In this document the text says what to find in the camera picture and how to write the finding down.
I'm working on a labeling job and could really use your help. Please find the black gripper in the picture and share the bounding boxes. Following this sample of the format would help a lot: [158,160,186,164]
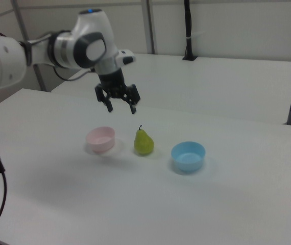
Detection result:
[95,68,141,115]

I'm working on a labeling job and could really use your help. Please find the pink plastic bowl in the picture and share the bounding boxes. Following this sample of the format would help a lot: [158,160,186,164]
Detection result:
[85,126,116,154]

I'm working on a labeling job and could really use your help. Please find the blue plastic bowl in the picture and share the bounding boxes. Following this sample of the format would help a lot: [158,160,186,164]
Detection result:
[171,141,206,172]

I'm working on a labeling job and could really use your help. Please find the green pear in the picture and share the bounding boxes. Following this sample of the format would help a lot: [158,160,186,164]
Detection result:
[134,125,155,156]

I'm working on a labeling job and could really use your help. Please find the white background table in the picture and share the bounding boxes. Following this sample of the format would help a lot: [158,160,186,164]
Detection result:
[51,53,291,125]

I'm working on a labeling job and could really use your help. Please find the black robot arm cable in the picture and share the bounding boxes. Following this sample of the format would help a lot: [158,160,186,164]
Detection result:
[52,65,96,82]

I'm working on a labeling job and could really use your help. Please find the black pole with clamp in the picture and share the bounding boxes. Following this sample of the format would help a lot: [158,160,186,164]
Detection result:
[182,0,199,61]

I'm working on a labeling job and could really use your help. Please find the grey partition post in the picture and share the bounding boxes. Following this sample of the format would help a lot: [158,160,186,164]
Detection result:
[141,0,157,55]

